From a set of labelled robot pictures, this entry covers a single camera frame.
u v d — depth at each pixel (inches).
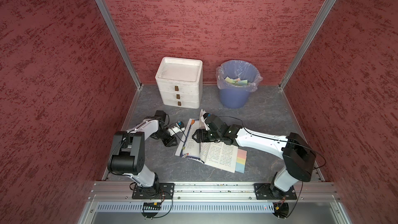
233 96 39.2
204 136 28.4
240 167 32.0
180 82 35.2
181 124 32.7
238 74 40.7
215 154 33.7
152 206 28.5
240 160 33.0
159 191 28.5
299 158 17.3
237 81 41.6
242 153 33.6
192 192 29.7
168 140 31.6
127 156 17.8
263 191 29.1
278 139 18.9
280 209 27.9
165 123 31.6
